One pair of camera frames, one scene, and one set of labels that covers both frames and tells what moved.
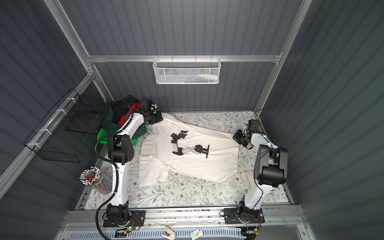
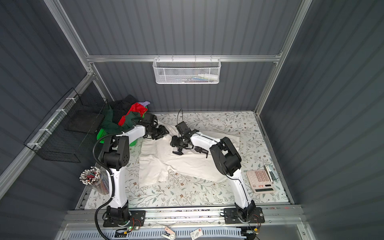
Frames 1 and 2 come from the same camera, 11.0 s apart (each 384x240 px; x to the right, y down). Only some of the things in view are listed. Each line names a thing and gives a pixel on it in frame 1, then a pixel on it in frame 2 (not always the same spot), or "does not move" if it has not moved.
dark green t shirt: [109, 125] does not move
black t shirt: [120, 108] does not move
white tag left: [168, 233] does not move
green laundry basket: [103, 132] does not move
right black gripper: [237, 137] to [175, 142]
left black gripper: [158, 118] to [162, 132]
